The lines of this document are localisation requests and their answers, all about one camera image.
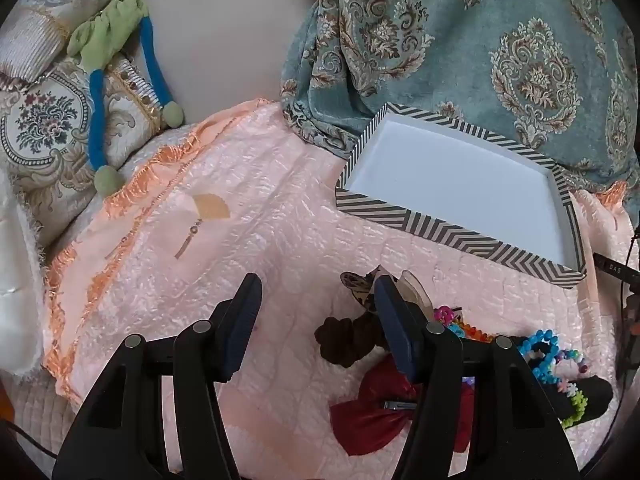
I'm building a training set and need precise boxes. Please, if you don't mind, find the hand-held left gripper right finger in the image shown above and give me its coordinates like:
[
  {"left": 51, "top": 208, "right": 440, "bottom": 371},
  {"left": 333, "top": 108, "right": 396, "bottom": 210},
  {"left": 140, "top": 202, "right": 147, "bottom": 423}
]
[{"left": 374, "top": 274, "right": 581, "bottom": 480}]

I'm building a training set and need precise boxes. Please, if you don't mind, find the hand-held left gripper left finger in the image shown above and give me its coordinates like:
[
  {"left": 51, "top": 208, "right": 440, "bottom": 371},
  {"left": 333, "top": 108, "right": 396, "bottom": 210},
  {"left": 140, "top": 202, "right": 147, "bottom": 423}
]
[{"left": 51, "top": 273, "right": 263, "bottom": 480}]

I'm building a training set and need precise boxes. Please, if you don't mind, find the rainbow bead bracelet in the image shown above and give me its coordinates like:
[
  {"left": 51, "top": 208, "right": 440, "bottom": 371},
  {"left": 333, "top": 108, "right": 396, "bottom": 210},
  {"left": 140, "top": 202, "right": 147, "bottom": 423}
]
[{"left": 432, "top": 305, "right": 493, "bottom": 343}]

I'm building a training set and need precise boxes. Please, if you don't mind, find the beige organza hair bow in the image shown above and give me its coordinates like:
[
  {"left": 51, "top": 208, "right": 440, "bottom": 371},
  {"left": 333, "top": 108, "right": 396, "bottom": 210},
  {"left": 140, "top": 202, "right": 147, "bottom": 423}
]
[{"left": 340, "top": 265, "right": 436, "bottom": 321}]

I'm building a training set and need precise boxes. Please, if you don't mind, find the red bow hair clip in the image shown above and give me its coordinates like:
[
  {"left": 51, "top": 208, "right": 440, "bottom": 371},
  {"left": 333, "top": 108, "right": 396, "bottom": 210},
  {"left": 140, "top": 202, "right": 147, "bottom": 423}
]
[{"left": 329, "top": 357, "right": 476, "bottom": 457}]

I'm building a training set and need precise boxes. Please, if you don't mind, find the blue bead bracelet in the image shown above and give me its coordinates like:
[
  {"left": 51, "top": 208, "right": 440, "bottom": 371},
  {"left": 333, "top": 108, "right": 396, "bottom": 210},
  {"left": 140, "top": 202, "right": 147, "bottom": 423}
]
[{"left": 517, "top": 329, "right": 561, "bottom": 381}]

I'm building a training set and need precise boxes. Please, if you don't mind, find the striped tray with white inside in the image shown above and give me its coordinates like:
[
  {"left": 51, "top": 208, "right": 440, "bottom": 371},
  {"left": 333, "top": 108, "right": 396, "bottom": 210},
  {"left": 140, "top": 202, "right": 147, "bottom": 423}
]
[{"left": 334, "top": 102, "right": 587, "bottom": 290}]

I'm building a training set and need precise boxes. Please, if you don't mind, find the pink quilted bedspread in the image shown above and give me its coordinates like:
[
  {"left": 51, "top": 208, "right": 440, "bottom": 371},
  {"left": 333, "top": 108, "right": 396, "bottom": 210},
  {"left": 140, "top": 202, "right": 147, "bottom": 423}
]
[{"left": 42, "top": 97, "right": 636, "bottom": 480}]

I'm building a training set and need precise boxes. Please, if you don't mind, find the black hair band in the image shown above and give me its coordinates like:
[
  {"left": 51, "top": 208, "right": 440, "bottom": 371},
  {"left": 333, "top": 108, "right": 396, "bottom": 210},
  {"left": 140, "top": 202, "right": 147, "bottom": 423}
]
[{"left": 545, "top": 372, "right": 615, "bottom": 426}]

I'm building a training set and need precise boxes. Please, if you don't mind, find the white satin cloth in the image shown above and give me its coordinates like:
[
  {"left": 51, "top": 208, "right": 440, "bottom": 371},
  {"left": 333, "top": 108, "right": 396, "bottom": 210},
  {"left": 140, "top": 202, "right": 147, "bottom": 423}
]
[{"left": 0, "top": 170, "right": 48, "bottom": 376}]

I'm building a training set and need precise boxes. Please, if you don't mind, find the teal patterned blanket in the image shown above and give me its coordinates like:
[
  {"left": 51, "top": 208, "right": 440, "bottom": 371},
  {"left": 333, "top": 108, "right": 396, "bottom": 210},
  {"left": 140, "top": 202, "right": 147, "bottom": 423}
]
[{"left": 280, "top": 0, "right": 640, "bottom": 196}]

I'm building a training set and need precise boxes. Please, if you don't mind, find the embroidered floral pillow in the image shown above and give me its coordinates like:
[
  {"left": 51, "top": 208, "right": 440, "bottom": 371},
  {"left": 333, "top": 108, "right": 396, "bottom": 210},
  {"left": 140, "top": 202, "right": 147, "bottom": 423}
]
[{"left": 0, "top": 55, "right": 166, "bottom": 246}]

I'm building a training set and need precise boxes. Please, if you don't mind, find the green and blue plush toy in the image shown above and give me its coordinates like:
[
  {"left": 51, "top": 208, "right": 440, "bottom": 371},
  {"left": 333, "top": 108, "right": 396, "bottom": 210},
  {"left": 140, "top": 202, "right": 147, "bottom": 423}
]
[{"left": 66, "top": 0, "right": 186, "bottom": 196}]

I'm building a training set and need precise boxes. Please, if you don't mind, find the gold striped satin pillow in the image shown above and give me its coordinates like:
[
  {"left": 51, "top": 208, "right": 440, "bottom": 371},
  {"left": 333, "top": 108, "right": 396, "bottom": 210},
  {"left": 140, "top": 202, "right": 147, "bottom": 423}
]
[{"left": 0, "top": 0, "right": 151, "bottom": 83}]

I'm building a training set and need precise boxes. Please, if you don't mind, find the pastel multicolour bead bracelet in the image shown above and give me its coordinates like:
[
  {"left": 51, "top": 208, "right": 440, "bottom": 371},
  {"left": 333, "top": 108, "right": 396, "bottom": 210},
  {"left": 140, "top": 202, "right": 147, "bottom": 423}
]
[{"left": 555, "top": 347, "right": 591, "bottom": 376}]

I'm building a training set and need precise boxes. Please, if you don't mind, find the green bead bracelet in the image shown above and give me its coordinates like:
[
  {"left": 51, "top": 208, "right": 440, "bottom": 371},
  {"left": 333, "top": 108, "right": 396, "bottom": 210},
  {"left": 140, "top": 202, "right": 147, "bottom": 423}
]
[{"left": 560, "top": 392, "right": 588, "bottom": 428}]

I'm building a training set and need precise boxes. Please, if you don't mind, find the black cable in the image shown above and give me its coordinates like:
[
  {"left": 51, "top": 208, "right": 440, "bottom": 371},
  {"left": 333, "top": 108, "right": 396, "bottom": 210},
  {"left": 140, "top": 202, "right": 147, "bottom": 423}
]
[{"left": 10, "top": 424, "right": 57, "bottom": 457}]

